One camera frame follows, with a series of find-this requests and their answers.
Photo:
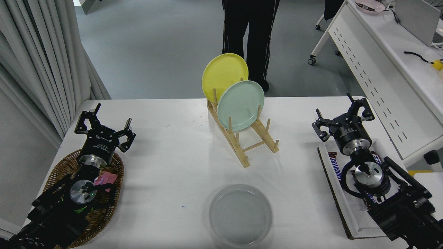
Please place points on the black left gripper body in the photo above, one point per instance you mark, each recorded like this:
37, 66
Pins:
99, 143

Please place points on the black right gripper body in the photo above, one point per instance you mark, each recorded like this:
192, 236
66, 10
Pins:
351, 134

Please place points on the grey plate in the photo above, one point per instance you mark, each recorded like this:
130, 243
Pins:
240, 218

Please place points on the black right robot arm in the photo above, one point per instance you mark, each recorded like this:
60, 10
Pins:
401, 211

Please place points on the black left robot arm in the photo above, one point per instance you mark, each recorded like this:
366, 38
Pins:
55, 214

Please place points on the wooden plate rack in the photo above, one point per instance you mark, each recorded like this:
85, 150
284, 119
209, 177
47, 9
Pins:
238, 148

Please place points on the mint green plate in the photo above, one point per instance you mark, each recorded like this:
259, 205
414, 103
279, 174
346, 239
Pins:
238, 105

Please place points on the yellow plate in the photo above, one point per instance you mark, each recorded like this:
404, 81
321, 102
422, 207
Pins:
221, 74

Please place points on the dark brown snack bar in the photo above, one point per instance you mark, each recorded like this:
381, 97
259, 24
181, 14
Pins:
376, 157

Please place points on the pink wrapper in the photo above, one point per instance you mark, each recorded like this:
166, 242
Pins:
105, 178

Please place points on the Snickers bar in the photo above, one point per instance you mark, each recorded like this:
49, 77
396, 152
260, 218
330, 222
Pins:
371, 199
334, 167

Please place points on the white perforated desk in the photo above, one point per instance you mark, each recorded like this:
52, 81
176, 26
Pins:
380, 69

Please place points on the brown wicker basket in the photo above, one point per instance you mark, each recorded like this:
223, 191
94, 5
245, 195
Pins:
104, 211

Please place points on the grey curtain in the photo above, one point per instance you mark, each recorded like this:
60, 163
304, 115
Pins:
38, 58

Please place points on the white rectangular tray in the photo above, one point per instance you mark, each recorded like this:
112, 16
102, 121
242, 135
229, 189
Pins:
349, 214

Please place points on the black cylinder object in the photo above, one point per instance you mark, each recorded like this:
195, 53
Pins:
432, 160

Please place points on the yellow round object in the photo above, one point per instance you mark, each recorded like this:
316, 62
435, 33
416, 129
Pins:
437, 64

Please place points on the pink bowl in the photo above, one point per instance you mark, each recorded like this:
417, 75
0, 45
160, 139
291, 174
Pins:
370, 6

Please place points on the grey laptop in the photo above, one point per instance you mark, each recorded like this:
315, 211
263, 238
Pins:
417, 19

